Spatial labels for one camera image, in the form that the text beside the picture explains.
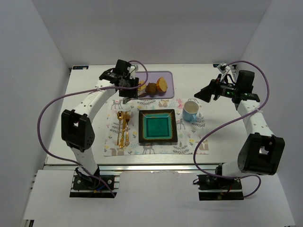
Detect yellow bread slice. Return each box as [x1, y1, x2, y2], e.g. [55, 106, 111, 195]
[138, 80, 147, 93]

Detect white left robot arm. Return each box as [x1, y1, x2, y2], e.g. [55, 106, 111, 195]
[61, 60, 139, 186]

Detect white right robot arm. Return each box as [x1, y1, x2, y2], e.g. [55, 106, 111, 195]
[194, 70, 285, 179]

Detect orange bread half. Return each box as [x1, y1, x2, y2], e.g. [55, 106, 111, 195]
[156, 77, 168, 93]

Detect dark brown muffin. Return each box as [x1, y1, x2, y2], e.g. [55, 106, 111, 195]
[145, 83, 158, 96]

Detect light blue mug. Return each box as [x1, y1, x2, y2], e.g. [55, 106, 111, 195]
[182, 101, 199, 122]

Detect lavender plastic tray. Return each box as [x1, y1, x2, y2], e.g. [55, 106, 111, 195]
[138, 71, 174, 99]

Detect gold spoon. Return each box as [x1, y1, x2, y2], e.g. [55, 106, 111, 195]
[116, 111, 124, 146]

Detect black teal square plate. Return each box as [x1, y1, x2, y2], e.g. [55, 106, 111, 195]
[138, 109, 178, 144]

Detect animal print placemat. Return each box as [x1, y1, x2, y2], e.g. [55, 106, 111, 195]
[104, 98, 206, 157]

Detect gold fork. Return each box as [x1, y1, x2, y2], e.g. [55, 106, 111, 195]
[125, 112, 130, 147]

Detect blue label sticker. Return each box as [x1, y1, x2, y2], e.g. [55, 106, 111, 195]
[72, 65, 89, 70]

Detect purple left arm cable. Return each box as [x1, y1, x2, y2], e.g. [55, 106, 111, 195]
[37, 60, 149, 197]

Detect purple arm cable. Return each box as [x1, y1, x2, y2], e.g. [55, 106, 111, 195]
[37, 60, 149, 197]
[193, 61, 270, 198]

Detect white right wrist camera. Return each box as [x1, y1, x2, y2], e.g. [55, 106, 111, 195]
[217, 63, 231, 76]

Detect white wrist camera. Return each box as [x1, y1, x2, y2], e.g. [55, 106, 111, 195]
[130, 65, 138, 79]
[217, 63, 231, 76]

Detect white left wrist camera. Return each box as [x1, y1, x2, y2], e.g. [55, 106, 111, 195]
[130, 65, 138, 79]

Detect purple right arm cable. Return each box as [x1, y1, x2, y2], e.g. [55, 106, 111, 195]
[193, 61, 270, 198]

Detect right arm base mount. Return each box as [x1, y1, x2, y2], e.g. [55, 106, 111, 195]
[193, 175, 244, 201]

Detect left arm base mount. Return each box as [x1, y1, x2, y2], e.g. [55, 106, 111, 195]
[69, 171, 120, 198]

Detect aluminium table rail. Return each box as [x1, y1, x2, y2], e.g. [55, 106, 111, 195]
[44, 163, 269, 173]

